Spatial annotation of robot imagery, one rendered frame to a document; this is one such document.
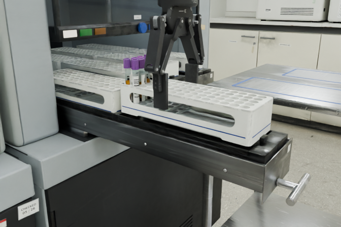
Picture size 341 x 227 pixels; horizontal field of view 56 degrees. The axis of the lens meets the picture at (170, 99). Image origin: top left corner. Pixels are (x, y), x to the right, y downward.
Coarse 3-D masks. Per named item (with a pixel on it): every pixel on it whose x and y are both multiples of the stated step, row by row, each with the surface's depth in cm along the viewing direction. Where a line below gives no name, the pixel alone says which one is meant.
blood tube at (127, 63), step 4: (124, 60) 65; (128, 60) 65; (124, 64) 66; (128, 64) 66; (124, 68) 66; (128, 68) 66; (128, 72) 66; (128, 76) 67; (128, 80) 67; (128, 84) 67; (132, 100) 69
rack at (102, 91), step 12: (60, 72) 89; (72, 72) 89; (84, 72) 89; (60, 84) 81; (72, 84) 78; (84, 84) 76; (96, 84) 76; (108, 84) 76; (60, 96) 82; (72, 96) 79; (84, 96) 86; (96, 96) 86; (108, 96) 71; (120, 96) 72; (108, 108) 72; (120, 108) 72
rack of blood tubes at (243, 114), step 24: (168, 96) 61; (192, 96) 59; (216, 96) 59; (240, 96) 60; (264, 96) 59; (168, 120) 62; (192, 120) 58; (216, 120) 63; (240, 120) 53; (264, 120) 56; (240, 144) 54
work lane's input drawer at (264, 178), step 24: (72, 120) 78; (96, 120) 72; (120, 120) 69; (144, 120) 70; (144, 144) 65; (168, 144) 61; (192, 144) 58; (216, 144) 56; (264, 144) 55; (288, 144) 58; (192, 168) 59; (216, 168) 56; (240, 168) 53; (264, 168) 50; (288, 168) 61; (264, 192) 52
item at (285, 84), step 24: (264, 72) 110; (288, 72) 110; (312, 72) 110; (336, 72) 110; (288, 96) 82; (312, 96) 82; (336, 96) 82; (240, 216) 121; (264, 216) 121; (288, 216) 121; (312, 216) 121; (336, 216) 121
